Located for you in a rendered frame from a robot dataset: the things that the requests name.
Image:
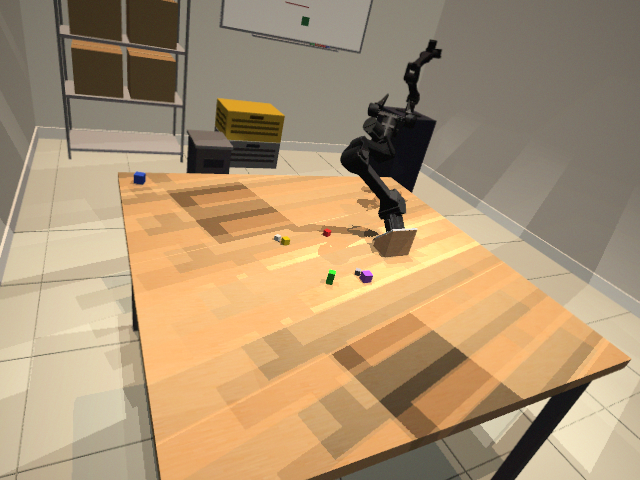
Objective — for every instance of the purple block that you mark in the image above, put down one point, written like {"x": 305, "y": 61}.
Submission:
{"x": 366, "y": 276}

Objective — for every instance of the small blue block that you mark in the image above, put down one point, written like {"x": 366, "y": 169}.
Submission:
{"x": 140, "y": 177}

